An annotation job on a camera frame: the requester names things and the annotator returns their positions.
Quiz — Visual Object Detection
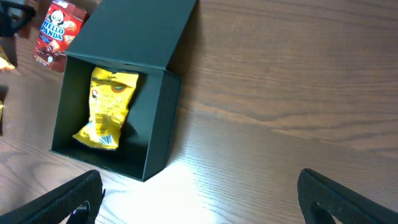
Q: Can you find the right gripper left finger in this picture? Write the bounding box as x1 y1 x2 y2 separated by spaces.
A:
1 170 105 224

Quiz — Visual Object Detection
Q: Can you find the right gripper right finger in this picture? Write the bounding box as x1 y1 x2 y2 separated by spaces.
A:
297 169 397 224

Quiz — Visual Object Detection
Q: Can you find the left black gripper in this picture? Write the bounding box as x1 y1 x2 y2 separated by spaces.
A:
1 0 35 37

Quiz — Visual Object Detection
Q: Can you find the red Hello Panda box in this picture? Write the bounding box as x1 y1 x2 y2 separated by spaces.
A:
32 0 90 73

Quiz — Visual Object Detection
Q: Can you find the black cardboard box with lid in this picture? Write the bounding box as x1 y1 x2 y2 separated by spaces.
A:
51 0 196 181

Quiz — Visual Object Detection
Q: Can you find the yellow Hacks candy bag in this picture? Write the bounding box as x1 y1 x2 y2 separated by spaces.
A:
73 67 139 151

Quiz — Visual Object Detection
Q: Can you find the small orange biscuit packet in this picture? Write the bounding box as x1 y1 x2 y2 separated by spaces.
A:
0 47 15 70

